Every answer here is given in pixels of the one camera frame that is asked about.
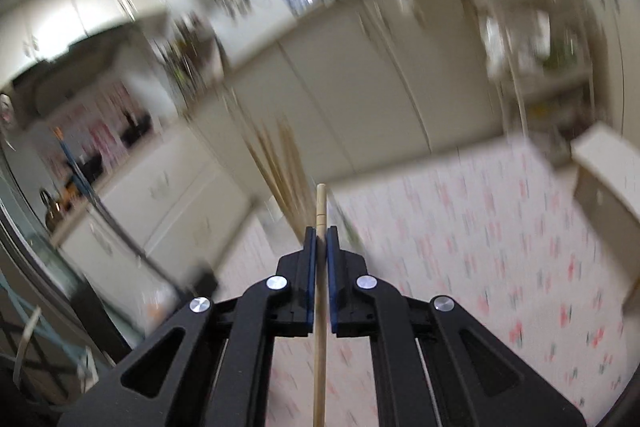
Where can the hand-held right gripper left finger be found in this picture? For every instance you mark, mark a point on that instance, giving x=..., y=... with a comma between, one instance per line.
x=311, y=277

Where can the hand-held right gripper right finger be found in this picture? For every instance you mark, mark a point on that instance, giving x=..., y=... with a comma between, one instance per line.
x=332, y=287

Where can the clear glass jar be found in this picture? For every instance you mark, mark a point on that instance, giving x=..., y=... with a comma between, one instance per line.
x=347, y=232

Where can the group of wooden chopsticks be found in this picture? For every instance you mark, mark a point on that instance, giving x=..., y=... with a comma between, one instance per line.
x=287, y=187

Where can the grooved bamboo chopstick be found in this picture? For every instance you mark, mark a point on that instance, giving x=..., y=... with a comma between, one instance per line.
x=320, y=382

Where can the cherry print tablecloth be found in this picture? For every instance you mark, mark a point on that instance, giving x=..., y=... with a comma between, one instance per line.
x=475, y=282

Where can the clear plastic bag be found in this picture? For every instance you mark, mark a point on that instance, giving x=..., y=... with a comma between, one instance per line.
x=155, y=307

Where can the cream kitchen cabinet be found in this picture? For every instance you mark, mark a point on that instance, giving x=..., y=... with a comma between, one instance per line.
x=165, y=207
x=360, y=82

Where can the black frying pan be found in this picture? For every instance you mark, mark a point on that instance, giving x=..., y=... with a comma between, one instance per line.
x=91, y=168
x=136, y=134

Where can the dish rack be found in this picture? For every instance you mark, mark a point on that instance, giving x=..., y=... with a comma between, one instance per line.
x=190, y=57

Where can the metal kettle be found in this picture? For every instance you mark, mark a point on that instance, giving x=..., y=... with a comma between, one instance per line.
x=54, y=212

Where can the white storage rack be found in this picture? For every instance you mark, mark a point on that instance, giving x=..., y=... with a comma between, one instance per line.
x=515, y=92

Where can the range hood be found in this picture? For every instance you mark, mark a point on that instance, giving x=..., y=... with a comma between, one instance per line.
x=75, y=57

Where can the pink wall sticker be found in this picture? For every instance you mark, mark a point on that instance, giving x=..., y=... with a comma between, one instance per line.
x=105, y=132

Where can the cream wall cabinet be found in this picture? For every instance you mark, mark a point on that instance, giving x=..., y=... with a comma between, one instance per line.
x=65, y=17

